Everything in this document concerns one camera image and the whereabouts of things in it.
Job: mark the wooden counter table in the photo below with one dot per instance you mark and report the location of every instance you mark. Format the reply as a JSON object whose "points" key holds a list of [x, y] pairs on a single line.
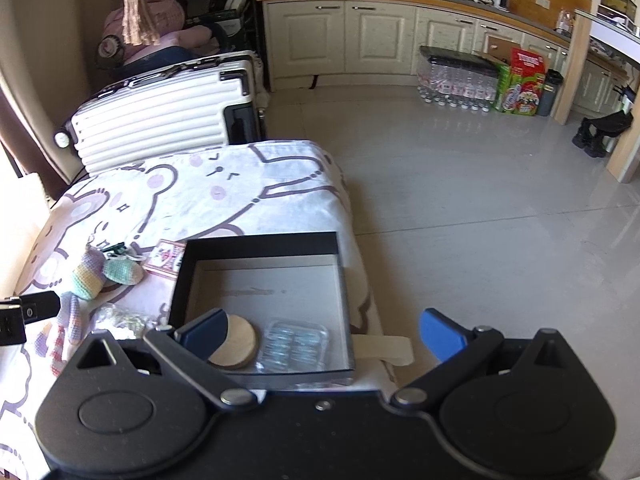
{"points": [[575, 70]]}

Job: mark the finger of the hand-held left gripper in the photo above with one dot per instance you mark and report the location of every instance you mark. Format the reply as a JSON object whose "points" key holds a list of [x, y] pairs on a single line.
{"points": [[30, 307]]}

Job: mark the round wooden lid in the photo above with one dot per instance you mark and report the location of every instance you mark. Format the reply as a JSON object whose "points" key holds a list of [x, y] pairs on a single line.
{"points": [[240, 342]]}

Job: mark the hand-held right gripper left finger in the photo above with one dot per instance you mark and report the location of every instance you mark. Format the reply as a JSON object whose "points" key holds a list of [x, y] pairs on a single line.
{"points": [[205, 332]]}

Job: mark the glass fish tank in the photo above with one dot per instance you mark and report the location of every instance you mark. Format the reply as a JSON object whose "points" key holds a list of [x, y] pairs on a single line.
{"points": [[617, 0]]}

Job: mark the white ribbed suitcase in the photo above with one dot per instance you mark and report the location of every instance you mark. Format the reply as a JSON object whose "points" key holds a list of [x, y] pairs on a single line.
{"points": [[150, 120]]}

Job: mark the clear blister pack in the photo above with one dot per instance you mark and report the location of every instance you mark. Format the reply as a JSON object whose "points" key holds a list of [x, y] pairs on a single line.
{"points": [[292, 345]]}

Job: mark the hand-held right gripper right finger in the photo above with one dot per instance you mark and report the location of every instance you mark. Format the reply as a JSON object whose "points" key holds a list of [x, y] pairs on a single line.
{"points": [[442, 335]]}

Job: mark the beige macrame fringe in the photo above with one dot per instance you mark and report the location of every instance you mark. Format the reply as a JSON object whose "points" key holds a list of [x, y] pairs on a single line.
{"points": [[137, 5]]}

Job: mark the red card box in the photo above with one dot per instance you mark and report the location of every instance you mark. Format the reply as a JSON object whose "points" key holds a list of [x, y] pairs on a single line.
{"points": [[167, 257]]}

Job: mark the red green carton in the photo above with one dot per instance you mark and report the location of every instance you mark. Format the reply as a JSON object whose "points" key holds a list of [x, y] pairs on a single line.
{"points": [[520, 85]]}

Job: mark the pastel crochet doll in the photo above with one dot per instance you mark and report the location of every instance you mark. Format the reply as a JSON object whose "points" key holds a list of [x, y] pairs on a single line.
{"points": [[90, 275]]}

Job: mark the pack of water bottles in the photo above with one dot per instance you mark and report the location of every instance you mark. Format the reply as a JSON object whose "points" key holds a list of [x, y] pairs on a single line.
{"points": [[455, 77]]}

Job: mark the printed bear blanket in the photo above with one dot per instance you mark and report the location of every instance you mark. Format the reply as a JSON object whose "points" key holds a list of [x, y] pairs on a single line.
{"points": [[200, 190]]}

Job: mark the dark blue bag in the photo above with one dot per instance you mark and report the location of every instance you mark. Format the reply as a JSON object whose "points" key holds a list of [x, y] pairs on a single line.
{"points": [[160, 57]]}

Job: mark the black cardboard box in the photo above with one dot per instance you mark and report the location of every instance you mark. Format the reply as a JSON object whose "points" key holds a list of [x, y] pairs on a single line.
{"points": [[270, 290]]}

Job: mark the brown cardboard box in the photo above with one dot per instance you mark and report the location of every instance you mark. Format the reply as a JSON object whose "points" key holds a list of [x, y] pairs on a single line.
{"points": [[497, 47]]}

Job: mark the cream cabinets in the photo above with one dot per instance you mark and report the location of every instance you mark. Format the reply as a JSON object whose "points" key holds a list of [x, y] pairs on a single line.
{"points": [[320, 40]]}

